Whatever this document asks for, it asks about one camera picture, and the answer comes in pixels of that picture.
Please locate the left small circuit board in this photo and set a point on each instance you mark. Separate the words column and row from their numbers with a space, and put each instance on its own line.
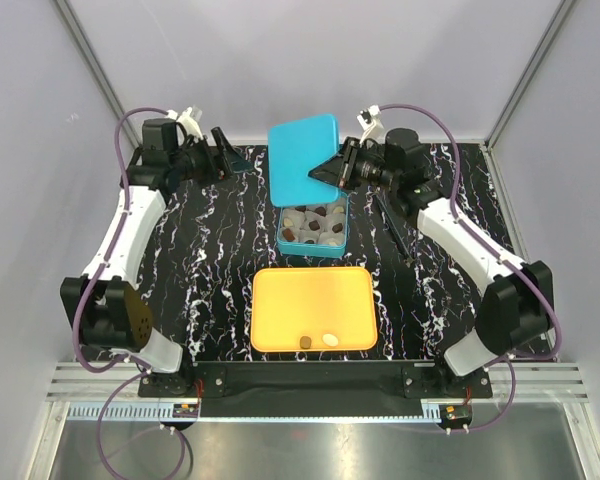
column 186, row 410

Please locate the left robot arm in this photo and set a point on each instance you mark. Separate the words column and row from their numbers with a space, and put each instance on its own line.
column 110, row 322

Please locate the white round chocolate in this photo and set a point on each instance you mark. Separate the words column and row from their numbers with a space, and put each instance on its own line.
column 330, row 340

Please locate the right small circuit board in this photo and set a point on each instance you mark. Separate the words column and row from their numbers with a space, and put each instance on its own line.
column 457, row 412

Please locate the brown round chocolate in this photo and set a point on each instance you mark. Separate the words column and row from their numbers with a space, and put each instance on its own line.
column 305, row 342

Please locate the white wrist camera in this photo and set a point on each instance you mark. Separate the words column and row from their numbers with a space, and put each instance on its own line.
column 189, row 120
column 369, row 120

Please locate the teal tin box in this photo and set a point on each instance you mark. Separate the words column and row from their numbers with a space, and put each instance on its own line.
column 294, row 148

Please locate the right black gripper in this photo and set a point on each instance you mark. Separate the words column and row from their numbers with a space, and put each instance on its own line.
column 340, row 170

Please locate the white slotted cable duct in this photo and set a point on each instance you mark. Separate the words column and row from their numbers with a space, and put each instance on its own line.
column 90, row 411

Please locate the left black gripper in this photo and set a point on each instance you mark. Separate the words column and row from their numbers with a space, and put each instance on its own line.
column 222, row 165

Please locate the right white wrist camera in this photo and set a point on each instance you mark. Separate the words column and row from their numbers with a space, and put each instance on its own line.
column 369, row 120

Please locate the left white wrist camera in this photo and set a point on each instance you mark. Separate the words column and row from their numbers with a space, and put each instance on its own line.
column 189, row 120

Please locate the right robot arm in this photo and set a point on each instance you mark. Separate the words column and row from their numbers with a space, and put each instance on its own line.
column 517, row 296

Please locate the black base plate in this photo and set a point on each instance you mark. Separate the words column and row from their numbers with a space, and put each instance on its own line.
column 313, row 389

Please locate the small circuit board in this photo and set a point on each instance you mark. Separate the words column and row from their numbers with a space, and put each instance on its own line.
column 186, row 410
column 457, row 412

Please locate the orange plastic tray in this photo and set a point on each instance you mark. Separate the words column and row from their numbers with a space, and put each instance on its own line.
column 289, row 303

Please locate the dark rectangular chocolate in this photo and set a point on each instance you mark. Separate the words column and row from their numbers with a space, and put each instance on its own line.
column 288, row 234

